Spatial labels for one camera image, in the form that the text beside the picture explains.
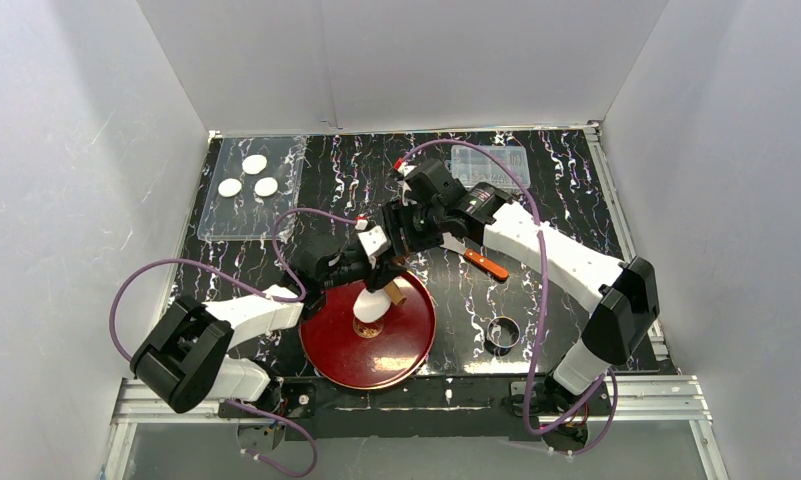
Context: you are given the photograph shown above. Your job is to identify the white dough disc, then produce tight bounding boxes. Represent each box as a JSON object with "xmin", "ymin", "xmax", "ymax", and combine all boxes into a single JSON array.
[
  {"xmin": 241, "ymin": 154, "xmax": 268, "ymax": 175},
  {"xmin": 254, "ymin": 177, "xmax": 279, "ymax": 198},
  {"xmin": 217, "ymin": 178, "xmax": 243, "ymax": 198}
]

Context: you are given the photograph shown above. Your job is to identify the scraper knife orange handle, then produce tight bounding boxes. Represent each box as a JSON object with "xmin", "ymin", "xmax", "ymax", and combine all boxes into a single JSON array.
[{"xmin": 441, "ymin": 233, "xmax": 509, "ymax": 283}]

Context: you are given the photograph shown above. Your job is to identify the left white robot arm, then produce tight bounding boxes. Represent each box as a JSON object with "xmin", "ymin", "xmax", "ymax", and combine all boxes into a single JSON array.
[{"xmin": 129, "ymin": 230, "xmax": 406, "ymax": 413}]

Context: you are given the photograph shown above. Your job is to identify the clear compartment storage box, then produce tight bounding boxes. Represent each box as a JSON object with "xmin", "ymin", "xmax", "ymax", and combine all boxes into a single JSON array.
[{"xmin": 447, "ymin": 145, "xmax": 531, "ymax": 194}]

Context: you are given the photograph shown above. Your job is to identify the round red tray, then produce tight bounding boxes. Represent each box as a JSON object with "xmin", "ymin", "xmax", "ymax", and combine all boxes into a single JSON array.
[{"xmin": 299, "ymin": 272, "xmax": 436, "ymax": 390}]

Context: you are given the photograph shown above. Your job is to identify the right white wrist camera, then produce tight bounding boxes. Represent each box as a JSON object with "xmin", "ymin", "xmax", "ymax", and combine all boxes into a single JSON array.
[{"xmin": 395, "ymin": 160, "xmax": 417, "ymax": 206}]

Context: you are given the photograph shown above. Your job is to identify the white dough disc right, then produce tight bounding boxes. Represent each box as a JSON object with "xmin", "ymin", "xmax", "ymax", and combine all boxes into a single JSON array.
[{"xmin": 254, "ymin": 177, "xmax": 279, "ymax": 198}]

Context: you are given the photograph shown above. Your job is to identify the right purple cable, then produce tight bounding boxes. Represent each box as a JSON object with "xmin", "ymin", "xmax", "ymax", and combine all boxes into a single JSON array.
[{"xmin": 399, "ymin": 139, "xmax": 620, "ymax": 458}]

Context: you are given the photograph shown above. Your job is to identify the clear plastic tray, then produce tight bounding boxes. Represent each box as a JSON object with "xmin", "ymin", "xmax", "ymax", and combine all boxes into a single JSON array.
[{"xmin": 197, "ymin": 135, "xmax": 307, "ymax": 242}]

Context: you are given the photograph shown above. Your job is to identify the wooden rolling pin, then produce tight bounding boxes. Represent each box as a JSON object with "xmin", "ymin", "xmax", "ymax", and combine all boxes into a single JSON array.
[{"xmin": 383, "ymin": 282, "xmax": 407, "ymax": 306}]

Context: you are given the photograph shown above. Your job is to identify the metal ring cutter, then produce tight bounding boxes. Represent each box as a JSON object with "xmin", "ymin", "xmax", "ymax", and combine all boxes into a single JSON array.
[{"xmin": 486, "ymin": 316, "xmax": 521, "ymax": 350}]

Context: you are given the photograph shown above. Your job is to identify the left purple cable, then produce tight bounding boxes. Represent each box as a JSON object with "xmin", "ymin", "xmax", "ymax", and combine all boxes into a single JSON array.
[{"xmin": 108, "ymin": 207, "xmax": 369, "ymax": 478}]

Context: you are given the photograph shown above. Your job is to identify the white dough disc top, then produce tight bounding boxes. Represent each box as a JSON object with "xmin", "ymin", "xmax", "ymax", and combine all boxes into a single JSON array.
[{"xmin": 241, "ymin": 154, "xmax": 268, "ymax": 175}]

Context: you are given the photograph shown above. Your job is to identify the white dough piece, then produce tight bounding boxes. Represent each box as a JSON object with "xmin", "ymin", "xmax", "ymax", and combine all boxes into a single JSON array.
[{"xmin": 353, "ymin": 290, "xmax": 392, "ymax": 324}]

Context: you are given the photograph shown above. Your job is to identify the purple cable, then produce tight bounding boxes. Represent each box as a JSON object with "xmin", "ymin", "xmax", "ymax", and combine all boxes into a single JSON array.
[
  {"xmin": 108, "ymin": 207, "xmax": 369, "ymax": 478},
  {"xmin": 399, "ymin": 139, "xmax": 620, "ymax": 458}
]

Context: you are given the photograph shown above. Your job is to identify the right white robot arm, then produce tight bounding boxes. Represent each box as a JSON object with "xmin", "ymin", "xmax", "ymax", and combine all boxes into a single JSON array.
[{"xmin": 383, "ymin": 159, "xmax": 660, "ymax": 395}]

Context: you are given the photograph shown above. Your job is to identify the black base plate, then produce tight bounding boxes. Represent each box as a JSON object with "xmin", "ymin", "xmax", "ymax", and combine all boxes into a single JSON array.
[{"xmin": 217, "ymin": 374, "xmax": 607, "ymax": 444}]

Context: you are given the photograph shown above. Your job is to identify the white dough disc left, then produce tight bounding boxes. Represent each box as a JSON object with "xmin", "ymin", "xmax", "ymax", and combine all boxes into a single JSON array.
[{"xmin": 217, "ymin": 178, "xmax": 243, "ymax": 198}]

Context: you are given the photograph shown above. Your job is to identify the aluminium frame rail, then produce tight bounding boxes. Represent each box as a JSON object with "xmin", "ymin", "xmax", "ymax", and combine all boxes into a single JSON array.
[{"xmin": 98, "ymin": 375, "xmax": 727, "ymax": 479}]

